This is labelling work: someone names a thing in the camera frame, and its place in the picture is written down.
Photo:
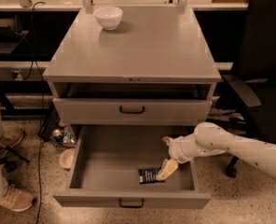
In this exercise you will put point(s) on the metal can on floor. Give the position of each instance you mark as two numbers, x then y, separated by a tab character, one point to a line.
57	135

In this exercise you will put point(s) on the black office chair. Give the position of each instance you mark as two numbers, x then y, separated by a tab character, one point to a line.
249	88

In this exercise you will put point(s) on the dark blue rxbar wrapper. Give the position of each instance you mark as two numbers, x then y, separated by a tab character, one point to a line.
148	176

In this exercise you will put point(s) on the wall power outlet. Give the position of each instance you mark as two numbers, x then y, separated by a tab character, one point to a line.
16	75

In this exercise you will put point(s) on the white ceramic bowl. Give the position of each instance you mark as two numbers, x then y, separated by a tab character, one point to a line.
108	17

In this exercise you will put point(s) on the small beige floor dish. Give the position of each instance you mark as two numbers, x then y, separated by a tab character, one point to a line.
66	158

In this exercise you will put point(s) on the black drawer handle lower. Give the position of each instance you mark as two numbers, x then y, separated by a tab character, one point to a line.
131	203

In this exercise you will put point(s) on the black drawer handle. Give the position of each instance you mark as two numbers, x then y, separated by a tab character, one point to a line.
131	203
131	111

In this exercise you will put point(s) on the tan sneaker near front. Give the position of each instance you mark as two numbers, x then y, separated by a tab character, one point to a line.
17	200

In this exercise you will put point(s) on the tan sneaker further back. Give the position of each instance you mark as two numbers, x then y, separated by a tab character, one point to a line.
13	137

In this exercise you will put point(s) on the grey drawer cabinet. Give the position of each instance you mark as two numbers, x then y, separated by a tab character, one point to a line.
155	53

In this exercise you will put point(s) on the black drawer handle upper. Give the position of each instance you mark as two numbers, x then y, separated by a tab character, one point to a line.
131	111

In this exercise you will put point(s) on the open grey middle drawer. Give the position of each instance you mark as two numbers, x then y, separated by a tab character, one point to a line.
106	163

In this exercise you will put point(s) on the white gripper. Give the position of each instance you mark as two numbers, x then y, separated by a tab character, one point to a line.
175	149

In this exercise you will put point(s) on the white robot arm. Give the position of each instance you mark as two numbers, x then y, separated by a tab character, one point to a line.
209	139

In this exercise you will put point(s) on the closed grey upper drawer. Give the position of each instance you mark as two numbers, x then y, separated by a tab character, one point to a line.
157	112

